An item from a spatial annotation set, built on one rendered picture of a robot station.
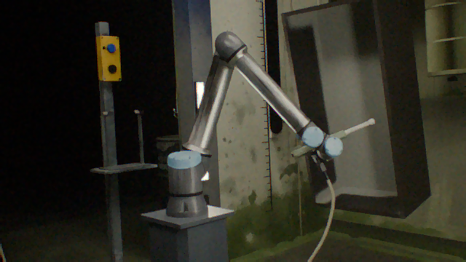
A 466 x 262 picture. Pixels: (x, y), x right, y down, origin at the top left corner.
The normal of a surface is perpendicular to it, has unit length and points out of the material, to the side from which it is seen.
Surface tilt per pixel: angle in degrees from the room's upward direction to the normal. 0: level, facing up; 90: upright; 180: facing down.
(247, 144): 90
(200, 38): 90
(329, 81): 102
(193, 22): 90
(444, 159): 57
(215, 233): 90
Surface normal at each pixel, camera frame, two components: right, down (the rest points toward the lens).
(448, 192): -0.65, -0.48
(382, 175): -0.68, 0.27
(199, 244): 0.67, 0.00
